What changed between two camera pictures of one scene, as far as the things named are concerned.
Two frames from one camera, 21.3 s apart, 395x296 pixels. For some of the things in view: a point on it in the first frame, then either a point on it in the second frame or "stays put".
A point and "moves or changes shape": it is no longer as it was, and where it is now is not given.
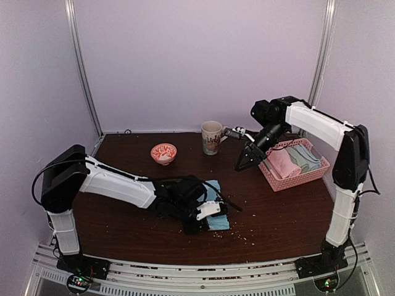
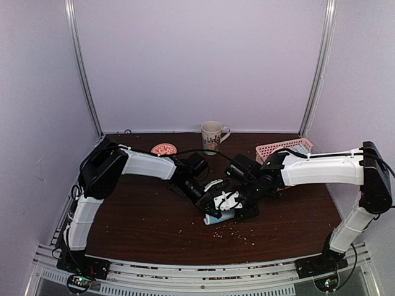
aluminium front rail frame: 260,279 stays put
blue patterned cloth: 212,193 moves or changes shape
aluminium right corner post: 324,50 stays put
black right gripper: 254,160 to 253,212
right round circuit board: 327,284 stays put
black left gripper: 189,229 to 203,203
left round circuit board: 78,283 stays put
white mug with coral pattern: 213,134 stays put
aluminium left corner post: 70,7 stays put
